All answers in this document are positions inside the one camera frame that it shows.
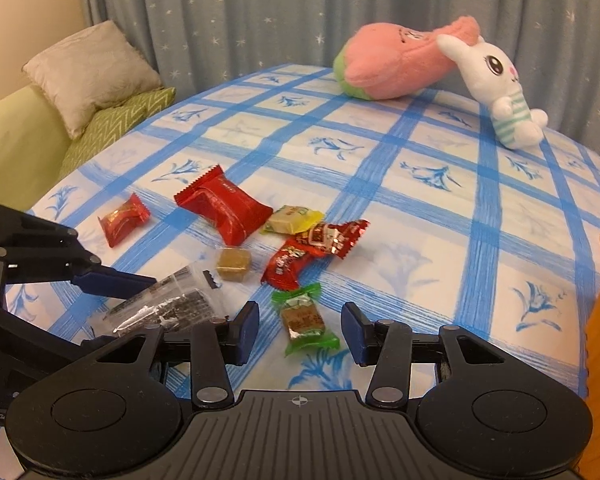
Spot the small shiny red candy packet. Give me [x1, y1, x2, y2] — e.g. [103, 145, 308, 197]
[97, 192, 152, 249]

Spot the green candy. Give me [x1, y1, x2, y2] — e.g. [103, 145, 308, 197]
[271, 282, 341, 358]

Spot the blue checked tablecloth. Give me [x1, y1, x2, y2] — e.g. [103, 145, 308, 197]
[0, 62, 600, 480]

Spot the clear packet of dark snack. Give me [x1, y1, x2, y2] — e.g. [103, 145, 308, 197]
[102, 262, 231, 333]

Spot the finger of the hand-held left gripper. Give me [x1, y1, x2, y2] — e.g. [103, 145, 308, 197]
[0, 299, 156, 397]
[0, 200, 157, 297]

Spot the dark red patterned candy packet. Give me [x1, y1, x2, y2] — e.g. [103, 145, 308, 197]
[292, 219, 372, 260]

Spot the white rabbit plush toy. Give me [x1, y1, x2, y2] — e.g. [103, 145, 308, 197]
[435, 32, 551, 150]

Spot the beige pillow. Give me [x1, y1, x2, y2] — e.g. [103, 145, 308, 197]
[21, 20, 162, 141]

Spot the brown cube candy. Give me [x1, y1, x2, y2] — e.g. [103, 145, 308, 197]
[215, 247, 253, 283]

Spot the large red snack packet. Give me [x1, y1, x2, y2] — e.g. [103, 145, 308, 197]
[174, 165, 274, 247]

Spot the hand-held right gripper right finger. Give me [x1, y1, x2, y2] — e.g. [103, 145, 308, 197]
[341, 301, 521, 411]

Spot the red candy packet white print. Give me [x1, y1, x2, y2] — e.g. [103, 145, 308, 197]
[260, 237, 331, 292]

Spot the grey star print curtain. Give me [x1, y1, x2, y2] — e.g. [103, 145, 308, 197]
[80, 0, 600, 176]

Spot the pink plush toy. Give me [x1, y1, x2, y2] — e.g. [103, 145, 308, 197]
[332, 15, 486, 102]

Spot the green zigzag pillow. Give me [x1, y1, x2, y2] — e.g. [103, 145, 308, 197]
[57, 86, 177, 181]

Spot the yellow green candy packet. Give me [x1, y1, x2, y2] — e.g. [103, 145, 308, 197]
[259, 205, 326, 236]

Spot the light green sofa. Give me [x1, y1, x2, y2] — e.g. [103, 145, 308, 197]
[0, 85, 71, 211]

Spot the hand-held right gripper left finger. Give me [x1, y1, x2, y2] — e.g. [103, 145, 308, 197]
[82, 301, 261, 411]

